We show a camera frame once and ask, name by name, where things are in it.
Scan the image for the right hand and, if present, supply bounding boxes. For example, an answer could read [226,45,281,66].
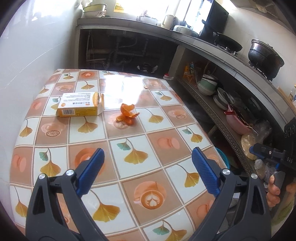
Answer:
[265,174,296,208]

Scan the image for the stacked green white bowls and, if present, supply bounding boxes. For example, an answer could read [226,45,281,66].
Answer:
[198,74,218,96]

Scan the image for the patterned tablecloth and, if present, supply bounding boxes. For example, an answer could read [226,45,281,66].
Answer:
[10,69,225,240]

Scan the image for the dark bucket under counter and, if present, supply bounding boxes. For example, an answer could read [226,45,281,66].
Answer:
[137,63,158,73]

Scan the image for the green cuffed white sleeve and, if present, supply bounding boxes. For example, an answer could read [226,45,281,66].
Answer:
[271,182,295,230]

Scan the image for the large black cooking pot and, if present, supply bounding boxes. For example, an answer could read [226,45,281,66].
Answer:
[248,39,285,81]

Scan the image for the blue plastic trash basket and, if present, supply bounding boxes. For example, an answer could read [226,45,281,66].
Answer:
[216,148,230,169]

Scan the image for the black frying pan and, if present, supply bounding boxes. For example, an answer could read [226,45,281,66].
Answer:
[202,20,242,55]

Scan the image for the yellow medicine box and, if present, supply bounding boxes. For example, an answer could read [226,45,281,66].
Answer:
[56,92,104,118]

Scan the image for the steel pot on counter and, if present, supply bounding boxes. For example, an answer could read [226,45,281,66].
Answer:
[173,25,199,38]

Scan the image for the bag of beige grains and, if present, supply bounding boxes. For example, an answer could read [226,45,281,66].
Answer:
[241,133,257,161]

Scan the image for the pink plastic basin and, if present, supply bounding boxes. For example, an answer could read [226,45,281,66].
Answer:
[224,105,251,135]

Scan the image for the white plates stack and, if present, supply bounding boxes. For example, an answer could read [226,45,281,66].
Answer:
[213,87,234,110]

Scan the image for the white kettle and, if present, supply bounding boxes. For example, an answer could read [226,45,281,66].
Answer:
[161,15,175,29]

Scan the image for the enamel basin on counter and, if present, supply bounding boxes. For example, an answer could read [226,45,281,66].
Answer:
[83,4,107,18]

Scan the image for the orange peel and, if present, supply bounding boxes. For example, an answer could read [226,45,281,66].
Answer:
[116,103,140,126]

